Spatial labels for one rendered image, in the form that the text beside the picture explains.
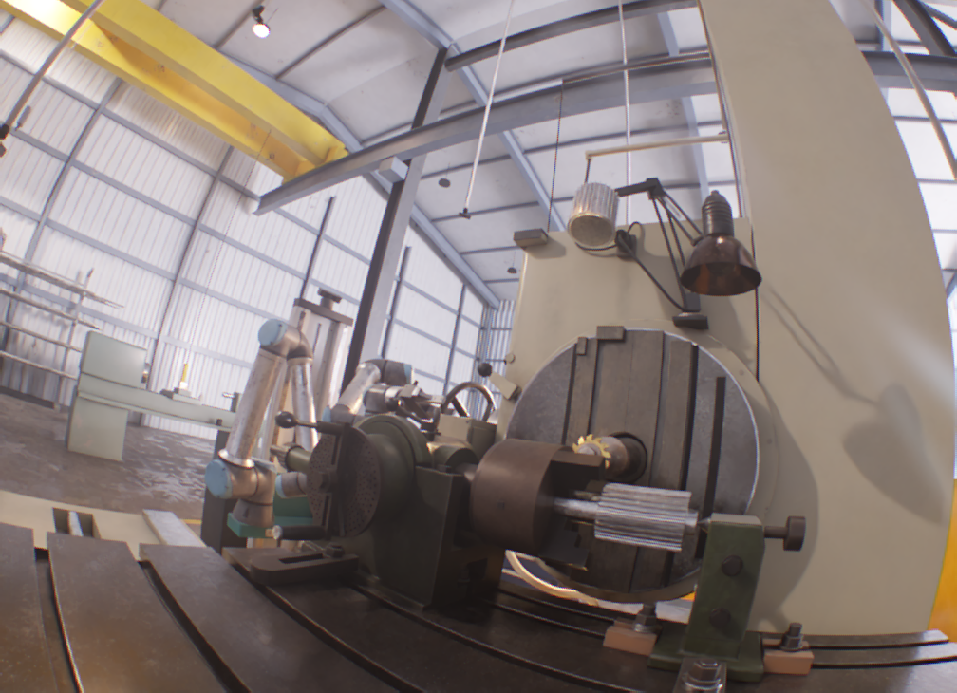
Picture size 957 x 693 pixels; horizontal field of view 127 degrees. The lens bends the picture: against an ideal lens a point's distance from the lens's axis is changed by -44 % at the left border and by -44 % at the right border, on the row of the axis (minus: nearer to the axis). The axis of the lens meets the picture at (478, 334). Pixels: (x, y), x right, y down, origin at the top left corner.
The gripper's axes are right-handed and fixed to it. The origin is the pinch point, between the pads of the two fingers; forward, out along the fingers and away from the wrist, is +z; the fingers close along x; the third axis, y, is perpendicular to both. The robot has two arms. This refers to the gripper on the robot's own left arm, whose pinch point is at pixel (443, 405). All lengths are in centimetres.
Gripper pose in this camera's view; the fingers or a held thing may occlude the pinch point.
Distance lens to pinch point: 134.7
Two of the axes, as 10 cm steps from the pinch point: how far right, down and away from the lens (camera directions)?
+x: 4.0, 6.9, 6.1
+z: 8.3, 0.1, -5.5
